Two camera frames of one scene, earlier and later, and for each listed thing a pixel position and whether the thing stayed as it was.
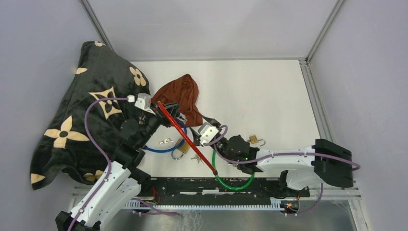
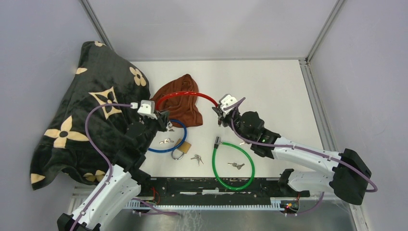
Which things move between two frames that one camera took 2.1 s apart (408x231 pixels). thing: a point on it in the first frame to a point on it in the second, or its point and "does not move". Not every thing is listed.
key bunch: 197,158 does not move
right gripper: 212,121 to 223,119
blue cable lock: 173,149 does not move
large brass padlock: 184,148 does not move
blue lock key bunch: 166,141 does not move
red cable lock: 162,105 to 198,94
